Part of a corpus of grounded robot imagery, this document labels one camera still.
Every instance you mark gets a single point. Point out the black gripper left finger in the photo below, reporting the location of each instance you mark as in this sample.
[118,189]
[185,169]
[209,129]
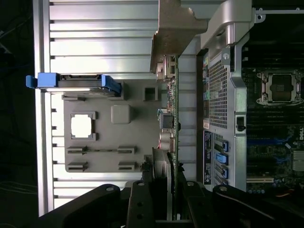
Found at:
[140,204]

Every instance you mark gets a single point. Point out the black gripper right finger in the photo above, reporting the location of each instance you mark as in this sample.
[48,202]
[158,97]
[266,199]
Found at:
[194,204]

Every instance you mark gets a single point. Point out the blue expansion slot clip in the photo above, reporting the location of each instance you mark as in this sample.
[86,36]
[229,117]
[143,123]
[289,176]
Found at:
[225,145]
[221,158]
[225,173]

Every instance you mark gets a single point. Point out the grey parts rack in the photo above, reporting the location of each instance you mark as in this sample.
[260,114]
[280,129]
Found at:
[123,152]

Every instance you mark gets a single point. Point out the white expansion slot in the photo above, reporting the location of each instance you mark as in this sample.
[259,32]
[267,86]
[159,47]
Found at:
[260,180]

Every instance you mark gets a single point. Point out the dark green motherboard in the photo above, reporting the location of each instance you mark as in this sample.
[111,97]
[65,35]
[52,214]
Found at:
[268,152]

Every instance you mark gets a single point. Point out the black case latch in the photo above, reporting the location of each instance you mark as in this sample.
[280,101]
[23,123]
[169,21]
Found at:
[240,122]

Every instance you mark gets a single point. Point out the open silver PC case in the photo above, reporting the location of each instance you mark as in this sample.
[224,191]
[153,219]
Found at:
[237,99]

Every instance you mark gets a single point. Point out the silver chipset heatsink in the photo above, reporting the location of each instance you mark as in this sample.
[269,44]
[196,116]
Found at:
[298,160]

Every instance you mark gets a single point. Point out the disk in blue carrier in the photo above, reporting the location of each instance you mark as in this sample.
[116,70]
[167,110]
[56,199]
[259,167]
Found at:
[78,79]

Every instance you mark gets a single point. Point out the CPU socket with metal frame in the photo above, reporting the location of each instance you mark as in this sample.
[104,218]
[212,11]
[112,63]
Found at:
[281,86]

